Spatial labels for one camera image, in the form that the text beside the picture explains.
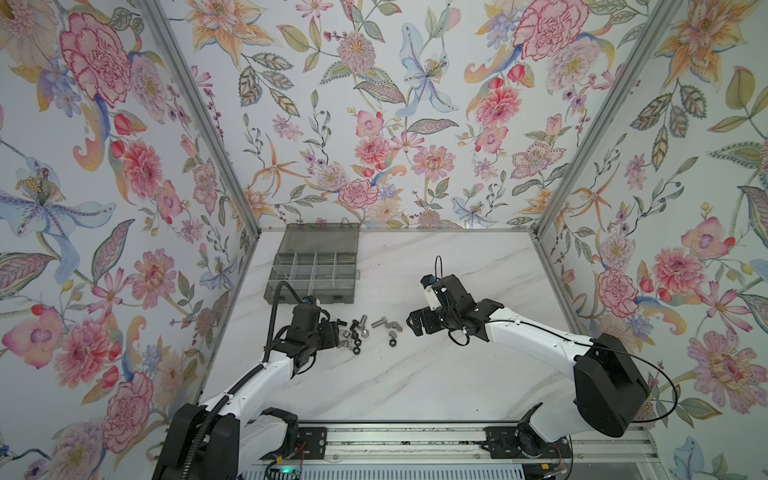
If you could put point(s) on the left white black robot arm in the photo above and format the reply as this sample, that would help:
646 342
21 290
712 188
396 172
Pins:
222 437

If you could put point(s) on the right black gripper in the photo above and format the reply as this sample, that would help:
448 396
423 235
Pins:
425 315

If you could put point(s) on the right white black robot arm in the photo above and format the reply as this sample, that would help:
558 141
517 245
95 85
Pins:
608 389

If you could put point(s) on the short silver hex bolt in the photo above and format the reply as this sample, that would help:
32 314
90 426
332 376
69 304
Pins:
381 322

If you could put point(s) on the silver wing nut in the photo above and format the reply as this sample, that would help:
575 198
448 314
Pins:
394 327

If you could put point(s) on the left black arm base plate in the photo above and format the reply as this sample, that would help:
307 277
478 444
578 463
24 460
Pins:
310 444

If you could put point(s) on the left aluminium corner post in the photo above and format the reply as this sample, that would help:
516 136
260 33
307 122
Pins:
168 46

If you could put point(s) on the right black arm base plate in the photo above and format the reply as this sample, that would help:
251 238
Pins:
513 442

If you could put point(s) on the right aluminium corner post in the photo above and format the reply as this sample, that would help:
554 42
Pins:
658 21

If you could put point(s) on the aluminium corner post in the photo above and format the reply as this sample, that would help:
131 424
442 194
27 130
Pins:
658 21
168 46

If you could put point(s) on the grey plastic organizer box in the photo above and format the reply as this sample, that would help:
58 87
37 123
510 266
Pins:
318 260

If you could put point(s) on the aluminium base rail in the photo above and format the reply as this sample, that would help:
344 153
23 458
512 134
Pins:
460 442

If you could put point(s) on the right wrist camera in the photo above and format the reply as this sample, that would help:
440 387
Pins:
431 297

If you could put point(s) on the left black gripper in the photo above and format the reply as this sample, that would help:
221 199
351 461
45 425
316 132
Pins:
331 333

